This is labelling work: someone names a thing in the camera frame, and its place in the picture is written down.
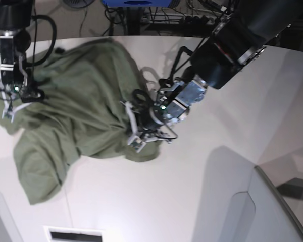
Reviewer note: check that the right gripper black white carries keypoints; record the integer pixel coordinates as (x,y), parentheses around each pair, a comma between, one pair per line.
(17,98)

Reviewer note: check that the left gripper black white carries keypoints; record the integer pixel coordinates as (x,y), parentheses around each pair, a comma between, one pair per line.
(151,123)

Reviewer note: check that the olive green t-shirt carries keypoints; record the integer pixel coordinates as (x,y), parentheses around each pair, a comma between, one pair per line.
(83,114)

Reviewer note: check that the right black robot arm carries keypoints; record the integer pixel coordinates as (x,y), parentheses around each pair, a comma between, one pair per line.
(15,40)

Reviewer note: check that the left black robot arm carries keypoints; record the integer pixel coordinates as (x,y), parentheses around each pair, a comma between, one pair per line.
(235,41)

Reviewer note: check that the black power strip red light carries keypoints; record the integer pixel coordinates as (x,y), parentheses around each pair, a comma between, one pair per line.
(198,19)

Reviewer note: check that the blue box with oval hole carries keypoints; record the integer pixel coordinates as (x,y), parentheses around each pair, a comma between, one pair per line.
(141,3)

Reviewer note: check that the white panel left corner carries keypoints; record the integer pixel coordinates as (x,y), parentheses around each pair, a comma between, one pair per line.
(8,228)

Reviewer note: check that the white curved panel right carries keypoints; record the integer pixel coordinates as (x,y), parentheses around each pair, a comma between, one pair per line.
(260,214)

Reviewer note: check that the black table leg post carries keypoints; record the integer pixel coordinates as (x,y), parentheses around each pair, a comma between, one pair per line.
(133,20)

